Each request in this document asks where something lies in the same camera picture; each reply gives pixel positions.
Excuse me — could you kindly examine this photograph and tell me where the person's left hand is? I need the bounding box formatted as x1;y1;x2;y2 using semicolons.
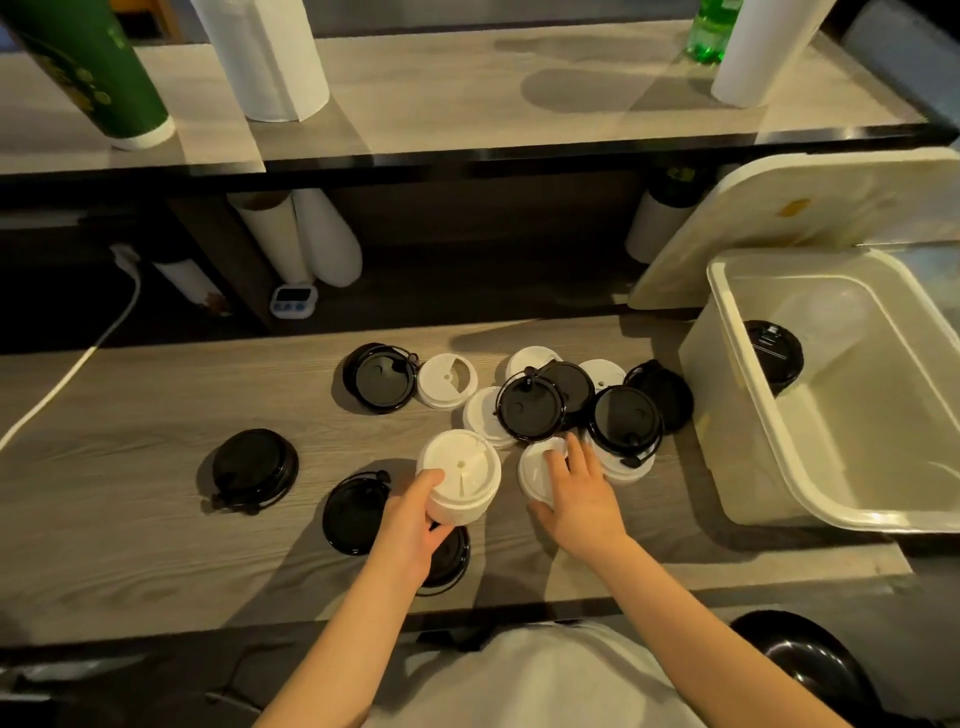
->
367;468;455;594

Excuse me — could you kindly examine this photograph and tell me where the person's right hand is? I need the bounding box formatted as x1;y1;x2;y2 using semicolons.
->
527;433;631;564

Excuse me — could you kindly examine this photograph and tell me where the white sip hole cup lid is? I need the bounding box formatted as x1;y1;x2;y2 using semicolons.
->
517;437;571;508

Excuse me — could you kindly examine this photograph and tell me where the stack of white lids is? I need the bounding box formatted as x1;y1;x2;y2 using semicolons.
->
416;428;502;526

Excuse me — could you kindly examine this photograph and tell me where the black tethered plug cup lid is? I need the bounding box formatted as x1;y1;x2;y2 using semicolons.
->
493;359;596;444

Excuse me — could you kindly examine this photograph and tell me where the pile of black cup lids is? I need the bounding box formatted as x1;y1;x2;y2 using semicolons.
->
196;342;695;598

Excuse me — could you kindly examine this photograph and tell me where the stack of black lids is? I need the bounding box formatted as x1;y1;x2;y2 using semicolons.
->
742;320;805;397

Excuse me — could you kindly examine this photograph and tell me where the white plastic storage bin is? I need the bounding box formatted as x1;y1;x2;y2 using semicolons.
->
678;247;960;534

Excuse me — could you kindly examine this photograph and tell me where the person's left forearm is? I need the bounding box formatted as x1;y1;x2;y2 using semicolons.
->
254;558;421;728

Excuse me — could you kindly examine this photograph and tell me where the person's right forearm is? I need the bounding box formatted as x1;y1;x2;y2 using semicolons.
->
596;536;853;728

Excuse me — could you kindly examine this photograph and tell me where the person's white shirt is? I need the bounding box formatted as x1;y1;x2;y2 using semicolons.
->
363;622;706;728

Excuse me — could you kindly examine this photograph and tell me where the white bin lid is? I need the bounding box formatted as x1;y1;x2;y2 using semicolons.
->
628;147;960;311

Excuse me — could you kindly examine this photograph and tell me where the white paper cup sleeve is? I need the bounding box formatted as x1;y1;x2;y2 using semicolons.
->
227;191;313;286

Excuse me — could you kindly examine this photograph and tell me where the tall white paper cup stack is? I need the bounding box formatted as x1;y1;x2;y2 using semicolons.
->
710;0;838;109

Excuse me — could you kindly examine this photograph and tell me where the green paper cup stack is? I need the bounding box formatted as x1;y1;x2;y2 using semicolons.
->
0;0;176;151

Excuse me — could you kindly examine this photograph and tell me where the small white digital timer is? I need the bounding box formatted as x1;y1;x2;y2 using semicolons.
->
269;283;320;320

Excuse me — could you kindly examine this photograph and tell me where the white canister with black lid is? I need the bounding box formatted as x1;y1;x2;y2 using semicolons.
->
149;258;230;315

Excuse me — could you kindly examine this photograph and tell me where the green plastic bottle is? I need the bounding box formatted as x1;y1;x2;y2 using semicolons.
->
686;0;744;65

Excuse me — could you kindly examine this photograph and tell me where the white paper towel roll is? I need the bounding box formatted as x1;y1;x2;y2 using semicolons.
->
191;0;331;124

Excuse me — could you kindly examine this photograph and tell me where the black glass display case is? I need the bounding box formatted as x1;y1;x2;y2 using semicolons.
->
824;0;960;331

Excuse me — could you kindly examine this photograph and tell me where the yellow wooden chair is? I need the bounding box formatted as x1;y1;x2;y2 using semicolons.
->
110;0;184;43

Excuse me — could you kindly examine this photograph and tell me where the white power cable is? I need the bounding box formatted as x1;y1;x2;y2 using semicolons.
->
0;243;144;451

